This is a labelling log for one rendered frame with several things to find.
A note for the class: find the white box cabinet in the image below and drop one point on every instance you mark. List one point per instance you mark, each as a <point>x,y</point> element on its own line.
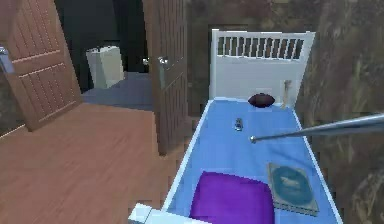
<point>106,66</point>

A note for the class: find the white bed with blue sheet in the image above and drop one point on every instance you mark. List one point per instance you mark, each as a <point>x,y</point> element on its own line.
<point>230,150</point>

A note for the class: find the brown panelled room door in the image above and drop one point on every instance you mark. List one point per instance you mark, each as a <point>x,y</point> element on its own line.
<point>40,63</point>
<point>170,83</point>

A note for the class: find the teal book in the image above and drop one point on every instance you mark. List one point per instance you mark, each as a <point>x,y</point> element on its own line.
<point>291,188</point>

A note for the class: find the purple pillow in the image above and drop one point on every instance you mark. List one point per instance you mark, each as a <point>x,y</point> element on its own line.
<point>230,200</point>

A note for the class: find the dark brown football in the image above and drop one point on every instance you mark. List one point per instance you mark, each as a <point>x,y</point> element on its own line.
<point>261,100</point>

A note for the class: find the grey metal baseball bat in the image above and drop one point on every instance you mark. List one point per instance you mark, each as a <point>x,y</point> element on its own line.
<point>333,129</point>

